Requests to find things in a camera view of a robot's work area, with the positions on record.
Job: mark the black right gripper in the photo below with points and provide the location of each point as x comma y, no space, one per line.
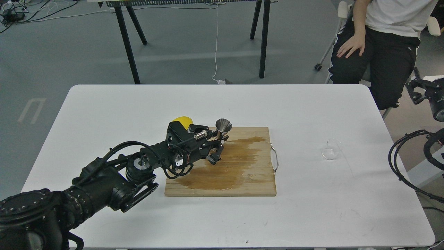
437,100

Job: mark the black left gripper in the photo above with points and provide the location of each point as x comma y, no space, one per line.
184,147

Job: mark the steel double jigger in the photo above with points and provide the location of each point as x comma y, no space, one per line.
223,126

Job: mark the clear glass measuring cup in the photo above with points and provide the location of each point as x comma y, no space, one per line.
332,149

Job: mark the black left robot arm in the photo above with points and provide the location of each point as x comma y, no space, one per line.
43,219

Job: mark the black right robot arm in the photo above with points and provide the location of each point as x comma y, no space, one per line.
419,89

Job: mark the person right hand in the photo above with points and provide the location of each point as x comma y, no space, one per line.
353,44

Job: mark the yellow lemon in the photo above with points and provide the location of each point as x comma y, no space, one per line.
184,121

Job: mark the wooden cutting board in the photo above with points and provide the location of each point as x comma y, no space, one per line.
245,169

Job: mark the seated person white shirt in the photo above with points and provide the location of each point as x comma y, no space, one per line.
388,41

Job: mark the black leg table background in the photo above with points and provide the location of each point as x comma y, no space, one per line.
193,32

